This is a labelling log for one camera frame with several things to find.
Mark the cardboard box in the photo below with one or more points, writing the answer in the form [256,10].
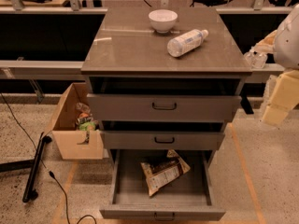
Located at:
[74,144]

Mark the top grey drawer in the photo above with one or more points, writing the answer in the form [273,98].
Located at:
[167,108]

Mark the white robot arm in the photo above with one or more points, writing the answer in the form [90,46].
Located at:
[283,44]

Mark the snack items in box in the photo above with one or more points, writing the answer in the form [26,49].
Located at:
[85,121]

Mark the middle grey drawer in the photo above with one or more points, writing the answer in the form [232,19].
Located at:
[162,140]

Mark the clear plastic bottle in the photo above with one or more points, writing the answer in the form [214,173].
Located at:
[182,44]

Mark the brown chip bag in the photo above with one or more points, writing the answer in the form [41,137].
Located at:
[161,171]

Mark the grey drawer cabinet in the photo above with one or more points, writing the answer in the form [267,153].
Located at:
[128,57]

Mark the white ceramic bowl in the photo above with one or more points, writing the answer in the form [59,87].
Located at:
[162,20]

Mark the right sanitizer pump bottle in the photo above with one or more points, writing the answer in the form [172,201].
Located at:
[260,60]

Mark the bottom grey drawer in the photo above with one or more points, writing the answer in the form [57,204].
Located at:
[189,197]

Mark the left sanitizer pump bottle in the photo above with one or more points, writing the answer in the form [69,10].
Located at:
[250,57]

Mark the grey metal ledge rail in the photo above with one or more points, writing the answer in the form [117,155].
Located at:
[61,70]

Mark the sanitizer pump bottle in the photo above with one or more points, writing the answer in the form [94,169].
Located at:
[260,60]
[250,57]

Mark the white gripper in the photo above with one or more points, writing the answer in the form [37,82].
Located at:
[288,44]

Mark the black stand leg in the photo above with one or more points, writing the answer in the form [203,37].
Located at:
[30,193]

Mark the grey drawer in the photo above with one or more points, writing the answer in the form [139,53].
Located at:
[189,197]
[167,108]
[162,140]

